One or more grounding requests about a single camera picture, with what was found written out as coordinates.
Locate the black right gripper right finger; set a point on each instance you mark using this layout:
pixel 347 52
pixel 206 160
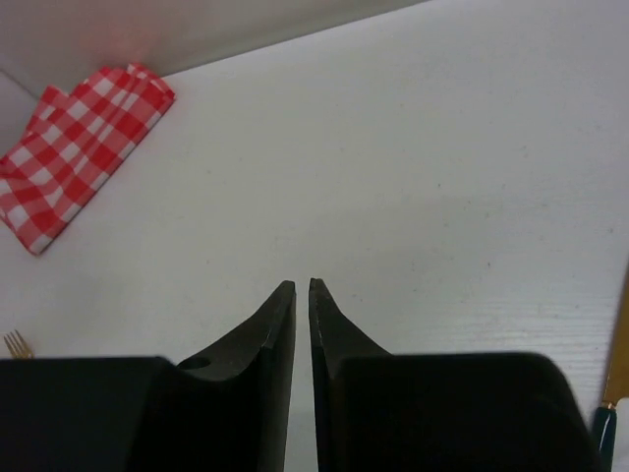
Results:
pixel 376 411

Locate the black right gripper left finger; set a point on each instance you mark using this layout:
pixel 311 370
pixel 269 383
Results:
pixel 226 407

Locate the gold fork dark handle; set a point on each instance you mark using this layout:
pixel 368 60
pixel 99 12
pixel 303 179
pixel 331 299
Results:
pixel 17 346

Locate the gold knife green handle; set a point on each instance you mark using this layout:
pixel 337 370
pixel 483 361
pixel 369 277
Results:
pixel 615 387

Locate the red white checkered cloth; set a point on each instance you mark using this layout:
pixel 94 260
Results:
pixel 72 144

